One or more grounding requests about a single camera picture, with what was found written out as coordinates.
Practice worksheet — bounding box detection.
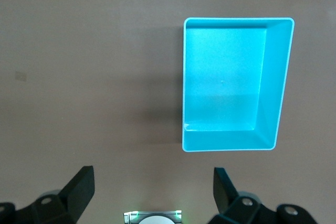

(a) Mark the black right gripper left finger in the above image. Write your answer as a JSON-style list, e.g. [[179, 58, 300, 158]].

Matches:
[[0, 165, 95, 224]]

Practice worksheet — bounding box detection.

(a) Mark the blue plastic box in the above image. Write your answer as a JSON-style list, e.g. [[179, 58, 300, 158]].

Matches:
[[181, 17, 295, 153]]

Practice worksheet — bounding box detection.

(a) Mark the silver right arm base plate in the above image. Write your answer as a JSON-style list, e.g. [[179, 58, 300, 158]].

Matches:
[[123, 209, 183, 224]]

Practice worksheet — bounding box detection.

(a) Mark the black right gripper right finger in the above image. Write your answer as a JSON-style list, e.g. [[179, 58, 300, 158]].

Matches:
[[209, 167, 320, 224]]

